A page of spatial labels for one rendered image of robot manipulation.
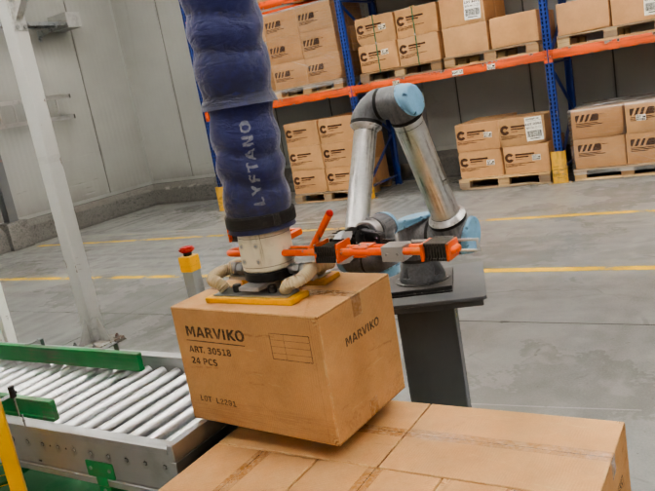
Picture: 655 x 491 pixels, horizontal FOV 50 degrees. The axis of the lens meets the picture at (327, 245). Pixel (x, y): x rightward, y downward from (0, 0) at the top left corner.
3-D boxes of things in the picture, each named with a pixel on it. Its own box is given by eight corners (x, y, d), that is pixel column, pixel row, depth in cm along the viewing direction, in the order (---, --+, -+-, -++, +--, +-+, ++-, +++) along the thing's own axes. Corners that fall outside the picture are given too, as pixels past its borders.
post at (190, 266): (223, 459, 333) (176, 257, 312) (232, 452, 339) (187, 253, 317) (234, 461, 330) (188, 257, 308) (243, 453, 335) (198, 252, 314)
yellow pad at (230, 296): (206, 303, 226) (202, 288, 225) (225, 292, 234) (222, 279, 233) (291, 306, 208) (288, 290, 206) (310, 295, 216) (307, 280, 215)
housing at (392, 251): (381, 262, 200) (379, 246, 199) (392, 255, 206) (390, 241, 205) (404, 262, 197) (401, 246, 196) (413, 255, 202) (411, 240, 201)
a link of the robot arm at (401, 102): (449, 239, 292) (383, 79, 255) (487, 238, 281) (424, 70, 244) (435, 262, 282) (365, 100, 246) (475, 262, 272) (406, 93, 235)
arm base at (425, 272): (401, 275, 304) (397, 253, 302) (444, 269, 301) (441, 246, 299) (400, 287, 285) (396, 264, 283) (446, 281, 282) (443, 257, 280)
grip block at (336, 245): (314, 264, 211) (311, 245, 210) (330, 255, 219) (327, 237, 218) (337, 264, 207) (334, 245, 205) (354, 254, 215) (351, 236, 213)
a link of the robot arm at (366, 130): (347, 88, 257) (329, 271, 247) (374, 82, 249) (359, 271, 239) (365, 98, 266) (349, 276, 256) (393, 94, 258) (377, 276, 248)
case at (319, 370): (194, 417, 238) (170, 306, 229) (268, 369, 269) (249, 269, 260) (339, 447, 203) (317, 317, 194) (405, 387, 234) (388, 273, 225)
